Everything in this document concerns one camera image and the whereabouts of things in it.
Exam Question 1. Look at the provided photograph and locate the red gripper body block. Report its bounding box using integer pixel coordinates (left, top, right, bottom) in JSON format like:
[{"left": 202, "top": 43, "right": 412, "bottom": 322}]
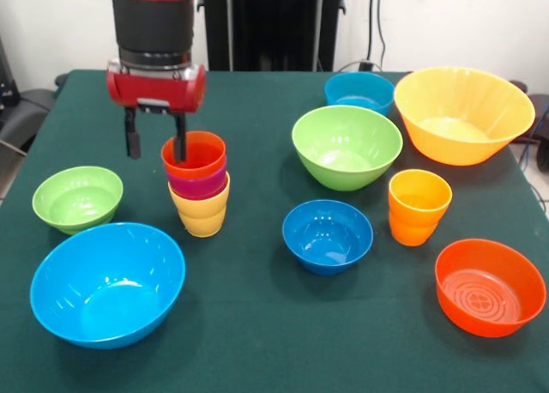
[{"left": 106, "top": 64, "right": 208, "bottom": 114}]

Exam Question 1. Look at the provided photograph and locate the large green bowl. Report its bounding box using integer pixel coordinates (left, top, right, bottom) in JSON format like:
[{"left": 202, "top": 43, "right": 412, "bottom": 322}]
[{"left": 292, "top": 105, "right": 405, "bottom": 192}]

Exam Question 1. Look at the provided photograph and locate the black hanging cable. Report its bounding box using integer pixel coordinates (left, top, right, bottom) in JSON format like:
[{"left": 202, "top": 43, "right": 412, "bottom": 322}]
[{"left": 362, "top": 0, "right": 388, "bottom": 71}]

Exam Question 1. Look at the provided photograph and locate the red plastic bowl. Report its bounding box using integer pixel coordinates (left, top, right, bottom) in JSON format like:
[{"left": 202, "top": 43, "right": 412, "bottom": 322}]
[{"left": 434, "top": 238, "right": 547, "bottom": 339}]

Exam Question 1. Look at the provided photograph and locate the purple plastic cup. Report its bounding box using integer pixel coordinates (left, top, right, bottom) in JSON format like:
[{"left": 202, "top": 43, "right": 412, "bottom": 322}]
[{"left": 165, "top": 166, "right": 229, "bottom": 201}]

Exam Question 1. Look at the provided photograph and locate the red plastic cup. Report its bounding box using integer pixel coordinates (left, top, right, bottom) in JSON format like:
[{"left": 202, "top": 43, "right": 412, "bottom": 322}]
[{"left": 160, "top": 130, "right": 227, "bottom": 180}]

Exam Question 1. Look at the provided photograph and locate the large yellow bowl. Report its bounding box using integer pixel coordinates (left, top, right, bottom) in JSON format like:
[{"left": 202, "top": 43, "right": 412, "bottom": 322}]
[{"left": 393, "top": 65, "right": 537, "bottom": 167}]

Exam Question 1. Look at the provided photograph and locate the dark grey pedestal leg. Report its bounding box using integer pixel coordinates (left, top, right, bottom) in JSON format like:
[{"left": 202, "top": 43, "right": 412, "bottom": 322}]
[{"left": 0, "top": 88, "right": 57, "bottom": 154}]

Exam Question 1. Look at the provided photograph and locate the yellow ribbed plastic cup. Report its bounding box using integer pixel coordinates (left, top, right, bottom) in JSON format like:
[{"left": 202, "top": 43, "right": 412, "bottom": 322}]
[{"left": 167, "top": 172, "right": 232, "bottom": 239}]

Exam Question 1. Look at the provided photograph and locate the small green ribbed bowl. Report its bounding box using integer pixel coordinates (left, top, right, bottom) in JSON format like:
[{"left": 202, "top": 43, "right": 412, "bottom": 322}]
[{"left": 32, "top": 165, "right": 125, "bottom": 235}]

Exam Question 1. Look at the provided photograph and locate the large light blue bowl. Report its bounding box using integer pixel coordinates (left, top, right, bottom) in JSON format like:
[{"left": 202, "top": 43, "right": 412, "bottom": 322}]
[{"left": 29, "top": 221, "right": 187, "bottom": 350}]

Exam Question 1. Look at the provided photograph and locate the dark green tablecloth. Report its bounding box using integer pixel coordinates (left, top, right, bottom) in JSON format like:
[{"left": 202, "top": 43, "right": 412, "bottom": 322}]
[{"left": 0, "top": 69, "right": 549, "bottom": 393}]

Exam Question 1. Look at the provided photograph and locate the dark blue bowl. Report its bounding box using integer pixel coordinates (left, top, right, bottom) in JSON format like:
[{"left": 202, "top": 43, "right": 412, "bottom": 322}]
[{"left": 281, "top": 199, "right": 374, "bottom": 277}]

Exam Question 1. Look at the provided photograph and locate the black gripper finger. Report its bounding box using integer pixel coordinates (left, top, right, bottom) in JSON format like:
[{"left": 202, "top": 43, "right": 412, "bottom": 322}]
[
  {"left": 172, "top": 112, "right": 188, "bottom": 165},
  {"left": 124, "top": 107, "right": 142, "bottom": 160}
]

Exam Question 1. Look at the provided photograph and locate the orange ribbed plastic cup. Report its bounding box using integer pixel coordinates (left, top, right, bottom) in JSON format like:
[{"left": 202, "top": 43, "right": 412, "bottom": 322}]
[{"left": 389, "top": 168, "right": 454, "bottom": 247}]

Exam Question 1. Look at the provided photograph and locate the small light blue bowl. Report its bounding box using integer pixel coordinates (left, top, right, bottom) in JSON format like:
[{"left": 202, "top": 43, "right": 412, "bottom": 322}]
[{"left": 323, "top": 71, "right": 395, "bottom": 118}]

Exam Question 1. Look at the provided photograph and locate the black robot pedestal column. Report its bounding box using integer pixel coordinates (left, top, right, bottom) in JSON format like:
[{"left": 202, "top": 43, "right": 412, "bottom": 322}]
[{"left": 195, "top": 0, "right": 347, "bottom": 72}]

